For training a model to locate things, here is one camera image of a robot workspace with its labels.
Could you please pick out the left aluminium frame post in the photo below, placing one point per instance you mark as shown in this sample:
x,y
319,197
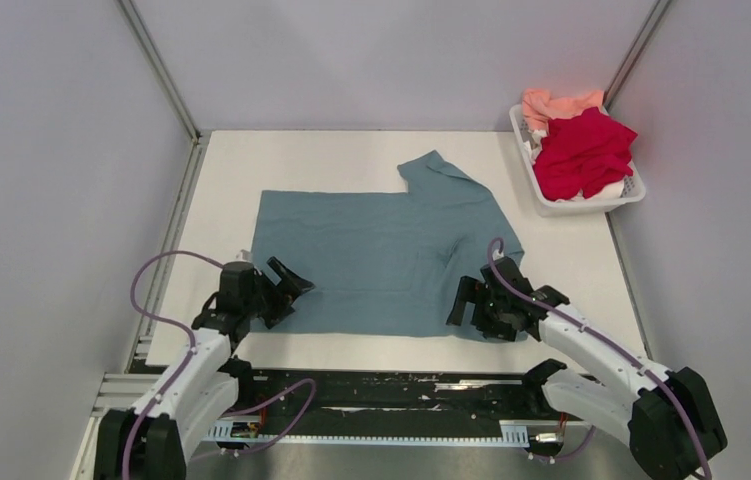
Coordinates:
x,y
153,57

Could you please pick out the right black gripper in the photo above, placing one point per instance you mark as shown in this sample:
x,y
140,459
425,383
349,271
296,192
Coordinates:
x,y
469,291

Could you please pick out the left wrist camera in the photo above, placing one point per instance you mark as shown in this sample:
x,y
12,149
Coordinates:
x,y
245,256

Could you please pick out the peach orange t-shirt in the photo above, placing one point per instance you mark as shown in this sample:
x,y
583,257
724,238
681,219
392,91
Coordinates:
x,y
539,106

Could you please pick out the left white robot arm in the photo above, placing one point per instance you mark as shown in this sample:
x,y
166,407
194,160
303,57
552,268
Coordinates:
x,y
156,436

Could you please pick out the white plastic laundry basket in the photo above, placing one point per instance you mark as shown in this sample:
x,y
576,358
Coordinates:
x,y
634,189

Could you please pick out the right aluminium frame post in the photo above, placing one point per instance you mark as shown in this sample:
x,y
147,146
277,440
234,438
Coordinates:
x,y
636,50

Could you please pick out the teal blue t-shirt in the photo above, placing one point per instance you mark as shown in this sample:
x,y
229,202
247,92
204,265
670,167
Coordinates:
x,y
384,263

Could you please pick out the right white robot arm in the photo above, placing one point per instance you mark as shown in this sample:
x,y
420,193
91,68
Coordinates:
x,y
666,418

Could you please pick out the red t-shirt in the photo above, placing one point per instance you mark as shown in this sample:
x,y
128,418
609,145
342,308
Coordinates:
x,y
582,155

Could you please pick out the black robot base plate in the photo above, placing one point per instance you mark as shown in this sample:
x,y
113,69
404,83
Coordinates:
x,y
388,404

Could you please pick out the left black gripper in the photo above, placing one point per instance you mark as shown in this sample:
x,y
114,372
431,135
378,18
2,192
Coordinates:
x,y
288,290

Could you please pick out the white slotted cable duct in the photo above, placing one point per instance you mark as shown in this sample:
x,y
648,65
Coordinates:
x,y
510,435

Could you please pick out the aluminium frame post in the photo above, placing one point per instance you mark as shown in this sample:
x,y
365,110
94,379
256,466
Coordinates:
x,y
636,50
153,57

